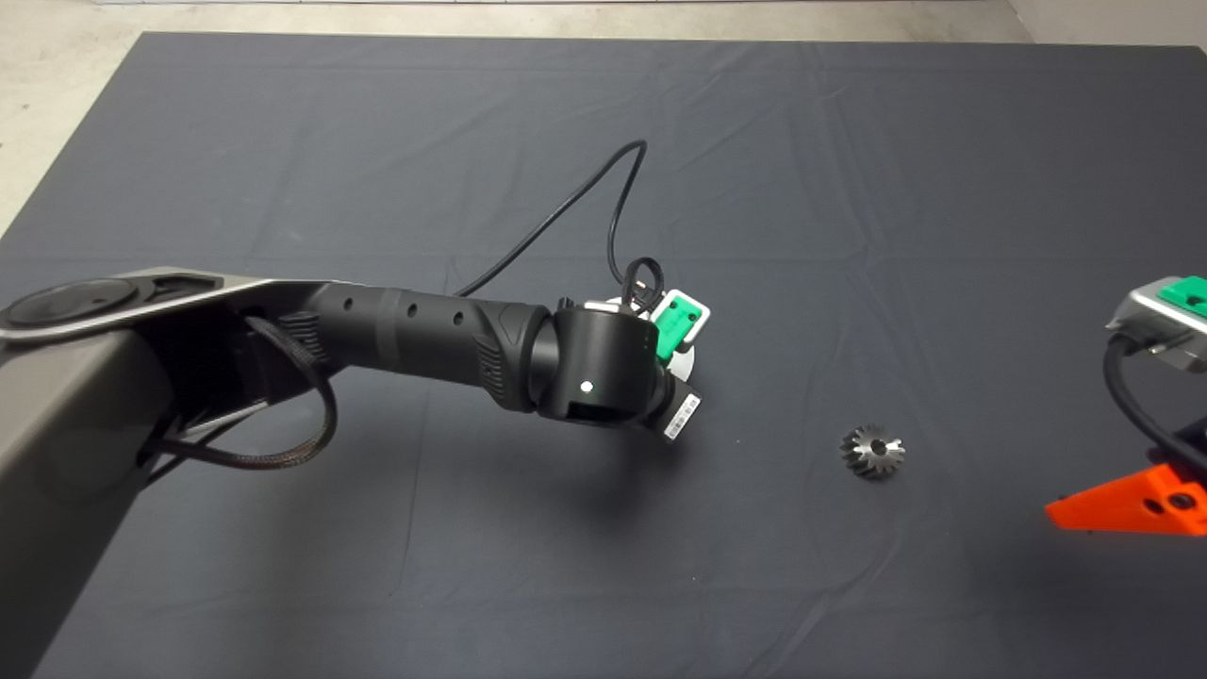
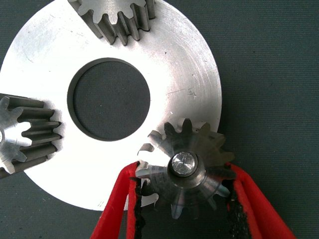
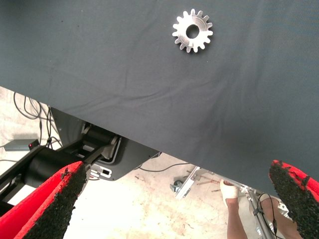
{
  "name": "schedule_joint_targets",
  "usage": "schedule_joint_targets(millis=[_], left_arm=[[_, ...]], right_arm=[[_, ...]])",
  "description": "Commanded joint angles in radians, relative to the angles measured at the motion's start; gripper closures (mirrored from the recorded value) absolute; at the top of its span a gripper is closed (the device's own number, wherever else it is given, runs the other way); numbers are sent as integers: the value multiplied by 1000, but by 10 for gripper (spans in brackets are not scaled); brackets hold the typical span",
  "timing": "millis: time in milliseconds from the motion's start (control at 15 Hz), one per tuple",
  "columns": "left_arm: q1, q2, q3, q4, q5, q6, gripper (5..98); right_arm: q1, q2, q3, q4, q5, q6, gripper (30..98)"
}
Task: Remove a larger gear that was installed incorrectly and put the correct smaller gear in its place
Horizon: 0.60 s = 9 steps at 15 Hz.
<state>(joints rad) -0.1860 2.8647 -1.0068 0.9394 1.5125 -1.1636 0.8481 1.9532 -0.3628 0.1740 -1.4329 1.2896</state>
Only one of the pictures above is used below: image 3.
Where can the white shoe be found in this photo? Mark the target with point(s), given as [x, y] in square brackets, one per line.
[229, 193]

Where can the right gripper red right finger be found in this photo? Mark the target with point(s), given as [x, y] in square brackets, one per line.
[301, 204]

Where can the aluminium table leg bracket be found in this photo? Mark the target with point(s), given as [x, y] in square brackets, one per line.
[188, 183]

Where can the dark grey table cloth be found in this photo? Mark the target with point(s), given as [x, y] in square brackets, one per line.
[99, 62]

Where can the dark grey base panel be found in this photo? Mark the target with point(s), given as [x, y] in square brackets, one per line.
[134, 158]

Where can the large steel gear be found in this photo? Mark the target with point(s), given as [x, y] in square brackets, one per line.
[180, 37]

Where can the bare lower leg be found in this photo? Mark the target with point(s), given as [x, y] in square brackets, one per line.
[236, 221]
[281, 224]

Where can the grey caster wheel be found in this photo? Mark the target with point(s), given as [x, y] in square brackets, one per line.
[175, 185]

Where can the grey power box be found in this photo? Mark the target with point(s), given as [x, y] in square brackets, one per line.
[16, 145]

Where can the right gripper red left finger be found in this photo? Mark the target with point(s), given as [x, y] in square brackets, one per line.
[42, 204]

